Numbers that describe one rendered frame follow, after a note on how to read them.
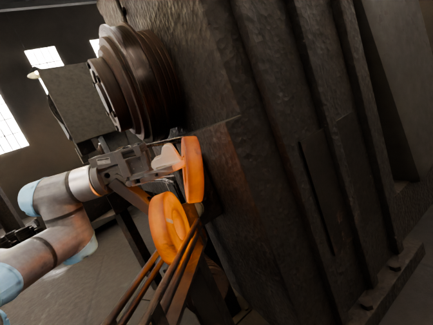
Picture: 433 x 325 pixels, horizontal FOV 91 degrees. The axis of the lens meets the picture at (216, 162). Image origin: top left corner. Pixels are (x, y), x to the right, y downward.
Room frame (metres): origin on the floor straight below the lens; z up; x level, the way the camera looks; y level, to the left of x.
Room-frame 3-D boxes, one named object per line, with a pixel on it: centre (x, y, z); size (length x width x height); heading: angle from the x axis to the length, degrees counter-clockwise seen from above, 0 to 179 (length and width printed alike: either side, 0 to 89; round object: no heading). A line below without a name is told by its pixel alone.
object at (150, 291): (1.27, 0.67, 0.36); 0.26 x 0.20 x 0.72; 60
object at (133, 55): (0.94, 0.21, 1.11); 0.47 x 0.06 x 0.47; 25
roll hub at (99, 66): (0.90, 0.30, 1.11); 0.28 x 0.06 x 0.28; 25
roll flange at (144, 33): (0.98, 0.13, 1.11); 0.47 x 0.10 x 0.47; 25
